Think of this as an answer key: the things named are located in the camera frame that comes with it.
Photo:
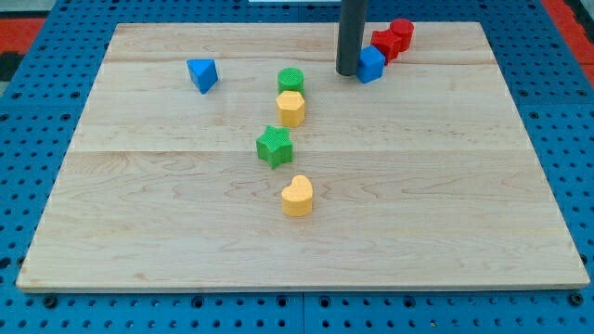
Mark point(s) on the green circle block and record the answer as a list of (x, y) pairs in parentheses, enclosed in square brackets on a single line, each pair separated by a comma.
[(290, 79)]

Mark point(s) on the blue triangle block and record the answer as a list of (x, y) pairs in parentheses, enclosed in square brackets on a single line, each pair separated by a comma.
[(203, 73)]

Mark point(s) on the green star block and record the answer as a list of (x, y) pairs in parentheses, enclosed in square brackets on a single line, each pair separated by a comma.
[(274, 146)]

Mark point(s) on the yellow heart block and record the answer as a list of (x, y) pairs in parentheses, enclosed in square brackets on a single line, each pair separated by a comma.
[(297, 197)]

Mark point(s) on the yellow hexagon block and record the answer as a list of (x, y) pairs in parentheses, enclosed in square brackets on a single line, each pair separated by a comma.
[(290, 108)]

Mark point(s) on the light wooden board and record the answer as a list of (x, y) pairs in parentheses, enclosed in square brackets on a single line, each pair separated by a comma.
[(424, 180)]

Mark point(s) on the blue cube block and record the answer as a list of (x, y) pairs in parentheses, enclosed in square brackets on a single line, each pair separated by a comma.
[(370, 64)]

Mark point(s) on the red star block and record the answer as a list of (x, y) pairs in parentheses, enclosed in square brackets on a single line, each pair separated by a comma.
[(388, 43)]

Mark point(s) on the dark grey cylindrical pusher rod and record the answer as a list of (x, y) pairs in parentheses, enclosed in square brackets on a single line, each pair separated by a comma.
[(350, 34)]

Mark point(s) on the red cylinder block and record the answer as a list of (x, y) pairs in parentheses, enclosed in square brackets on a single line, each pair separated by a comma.
[(404, 29)]

